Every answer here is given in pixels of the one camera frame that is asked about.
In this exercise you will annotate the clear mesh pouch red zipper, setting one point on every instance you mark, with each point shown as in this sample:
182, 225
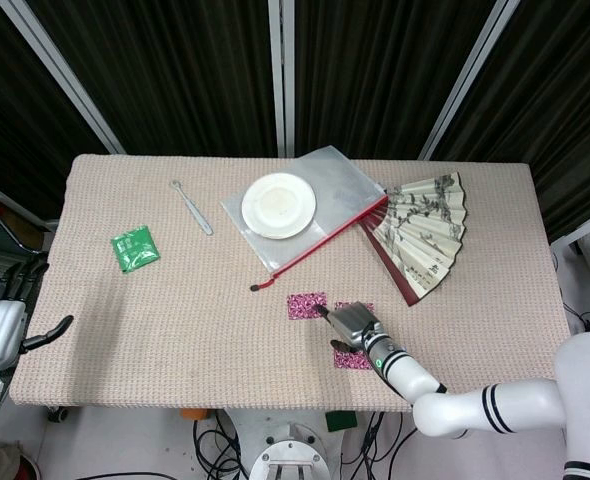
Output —
340, 175

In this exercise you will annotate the black pleated curtain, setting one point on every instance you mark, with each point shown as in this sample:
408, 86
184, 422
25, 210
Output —
175, 65

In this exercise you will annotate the white round plate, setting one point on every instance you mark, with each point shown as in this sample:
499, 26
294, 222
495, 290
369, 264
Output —
278, 206

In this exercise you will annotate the green block under table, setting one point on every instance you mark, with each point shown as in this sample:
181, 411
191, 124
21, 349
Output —
341, 421

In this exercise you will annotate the grey plastic fork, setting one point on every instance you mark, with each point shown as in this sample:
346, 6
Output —
192, 209

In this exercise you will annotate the painted paper folding fan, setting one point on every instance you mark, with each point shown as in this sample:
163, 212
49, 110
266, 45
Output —
425, 225

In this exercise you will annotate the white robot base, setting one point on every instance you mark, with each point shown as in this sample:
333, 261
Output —
285, 450

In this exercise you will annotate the olive cloth bag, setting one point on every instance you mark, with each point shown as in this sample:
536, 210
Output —
5, 457

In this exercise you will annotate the white aluminium frame post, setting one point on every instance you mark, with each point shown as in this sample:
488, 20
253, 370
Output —
281, 75
467, 75
65, 70

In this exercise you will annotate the white frame bar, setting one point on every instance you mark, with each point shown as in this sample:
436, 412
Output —
15, 205
582, 227

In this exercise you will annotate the green tea sachet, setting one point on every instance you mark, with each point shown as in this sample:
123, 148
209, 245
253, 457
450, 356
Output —
135, 249

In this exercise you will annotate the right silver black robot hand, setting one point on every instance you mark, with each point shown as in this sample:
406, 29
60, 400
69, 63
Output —
355, 322

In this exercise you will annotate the black caster wheel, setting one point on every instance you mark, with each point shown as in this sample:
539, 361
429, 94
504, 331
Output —
59, 413

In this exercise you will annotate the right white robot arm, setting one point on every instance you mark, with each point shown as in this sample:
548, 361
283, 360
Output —
410, 380

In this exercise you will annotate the orange block under table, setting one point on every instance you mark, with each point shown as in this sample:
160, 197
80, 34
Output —
195, 415

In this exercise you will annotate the beige waffle tablecloth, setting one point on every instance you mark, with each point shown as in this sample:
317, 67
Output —
175, 325

